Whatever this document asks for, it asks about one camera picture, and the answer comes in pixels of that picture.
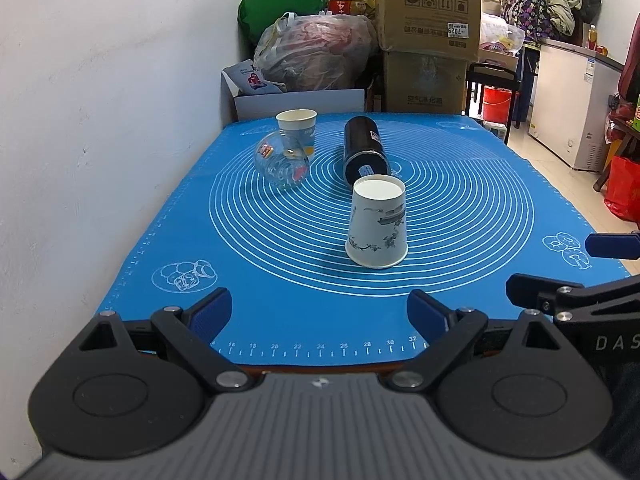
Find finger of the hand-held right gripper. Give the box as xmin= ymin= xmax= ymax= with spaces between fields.
xmin=506 ymin=272 xmax=586 ymax=323
xmin=585 ymin=232 xmax=640 ymax=261

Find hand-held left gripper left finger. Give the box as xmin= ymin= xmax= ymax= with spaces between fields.
xmin=75 ymin=287 xmax=256 ymax=394

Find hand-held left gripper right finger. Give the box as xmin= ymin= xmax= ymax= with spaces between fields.
xmin=387 ymin=289 xmax=568 ymax=392

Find ink-print white paper cup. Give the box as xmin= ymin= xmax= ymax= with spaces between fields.
xmin=344 ymin=174 xmax=409 ymax=270

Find clear glass cup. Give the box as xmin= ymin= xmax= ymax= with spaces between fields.
xmin=254 ymin=129 xmax=311 ymax=190

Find blue-print white paper cup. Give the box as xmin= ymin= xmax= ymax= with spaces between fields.
xmin=276 ymin=108 xmax=319 ymax=160

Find red shopping bag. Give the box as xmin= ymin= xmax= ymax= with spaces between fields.
xmin=603 ymin=154 xmax=640 ymax=222

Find dark cloth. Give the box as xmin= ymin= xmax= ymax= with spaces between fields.
xmin=597 ymin=360 xmax=640 ymax=466

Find dark red wooden furniture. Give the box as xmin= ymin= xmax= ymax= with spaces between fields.
xmin=594 ymin=112 xmax=640 ymax=192

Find blue silicone baking mat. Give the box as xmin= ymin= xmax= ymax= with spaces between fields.
xmin=95 ymin=111 xmax=633 ymax=367

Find white chest freezer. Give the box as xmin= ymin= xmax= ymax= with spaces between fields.
xmin=527 ymin=37 xmax=627 ymax=171

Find small white floor appliance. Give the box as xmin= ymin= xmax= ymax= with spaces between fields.
xmin=482 ymin=121 xmax=509 ymax=144

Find red plastic bucket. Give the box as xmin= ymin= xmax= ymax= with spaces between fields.
xmin=480 ymin=85 xmax=514 ymax=125

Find black cylindrical tumbler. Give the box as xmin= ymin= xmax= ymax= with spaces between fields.
xmin=342 ymin=115 xmax=391 ymax=187

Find black metal stool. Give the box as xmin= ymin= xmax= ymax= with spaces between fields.
xmin=464 ymin=62 xmax=524 ymax=129

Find white cardboard box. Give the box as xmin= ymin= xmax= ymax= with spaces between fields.
xmin=233 ymin=88 xmax=366 ymax=122

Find tall brown cardboard box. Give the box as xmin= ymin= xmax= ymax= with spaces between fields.
xmin=382 ymin=50 xmax=477 ymax=115

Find white plastic bag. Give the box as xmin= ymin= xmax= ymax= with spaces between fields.
xmin=479 ymin=12 xmax=527 ymax=57

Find blue and white paper bag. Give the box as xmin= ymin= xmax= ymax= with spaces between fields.
xmin=221 ymin=59 xmax=287 ymax=97

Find floral fabric bag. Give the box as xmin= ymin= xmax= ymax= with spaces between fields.
xmin=499 ymin=0 xmax=552 ymax=44

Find clear plastic bag red contents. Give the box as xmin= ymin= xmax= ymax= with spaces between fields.
xmin=253 ymin=12 xmax=377 ymax=92

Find large brown cardboard box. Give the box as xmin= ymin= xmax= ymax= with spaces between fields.
xmin=374 ymin=0 xmax=484 ymax=54

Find red packet box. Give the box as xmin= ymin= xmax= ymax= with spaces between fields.
xmin=327 ymin=0 xmax=369 ymax=16

